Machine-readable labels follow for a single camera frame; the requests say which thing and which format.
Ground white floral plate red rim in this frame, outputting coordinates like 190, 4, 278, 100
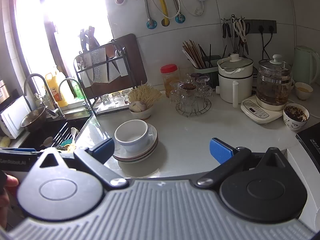
113, 119, 158, 163

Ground white plastic bowl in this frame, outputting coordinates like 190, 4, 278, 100
114, 119, 149, 152

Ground person left hand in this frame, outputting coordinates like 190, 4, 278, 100
0, 174, 19, 229

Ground white ladle spoon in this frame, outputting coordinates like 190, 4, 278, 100
71, 127, 79, 145

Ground stainless steel bowl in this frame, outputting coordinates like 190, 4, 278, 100
21, 107, 47, 133

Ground chrome small faucet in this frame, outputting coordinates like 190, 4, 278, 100
59, 77, 93, 113

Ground chrome tall faucet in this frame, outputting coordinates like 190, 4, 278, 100
23, 73, 65, 119

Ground green bottle on sill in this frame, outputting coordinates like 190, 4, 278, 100
73, 81, 84, 100

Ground bowl with noodles and garlic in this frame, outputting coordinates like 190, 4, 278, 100
128, 83, 162, 120

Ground floral bowl with tea leaves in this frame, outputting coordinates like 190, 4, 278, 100
283, 103, 310, 131

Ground black dish rack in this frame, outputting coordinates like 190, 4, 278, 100
73, 39, 141, 117

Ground yellow detergent bottle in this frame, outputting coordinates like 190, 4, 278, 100
45, 68, 73, 107

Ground black induction cooktop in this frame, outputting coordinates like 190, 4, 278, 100
296, 123, 320, 172

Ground white electric cooking pot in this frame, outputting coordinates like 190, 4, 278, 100
216, 54, 253, 108

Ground glass kettle on base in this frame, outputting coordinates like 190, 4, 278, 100
241, 54, 292, 125

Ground chopstick holder with chopsticks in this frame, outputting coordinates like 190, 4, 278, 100
182, 40, 221, 89

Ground brown wooden cutting board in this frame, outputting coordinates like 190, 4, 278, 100
80, 32, 148, 99

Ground beige cup with liquid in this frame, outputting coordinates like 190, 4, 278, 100
295, 82, 313, 100

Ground red lid honey jar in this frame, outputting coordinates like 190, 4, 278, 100
160, 64, 180, 98

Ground pale green electric kettle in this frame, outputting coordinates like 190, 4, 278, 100
292, 46, 319, 85

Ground hanging scissors and utensils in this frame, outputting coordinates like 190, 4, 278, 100
222, 14, 251, 58

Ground wire rack with glass cups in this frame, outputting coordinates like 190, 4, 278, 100
169, 73, 213, 117

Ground black wall power strip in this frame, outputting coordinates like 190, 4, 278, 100
245, 19, 277, 34

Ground yellow gas hose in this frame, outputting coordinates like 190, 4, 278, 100
152, 0, 171, 27

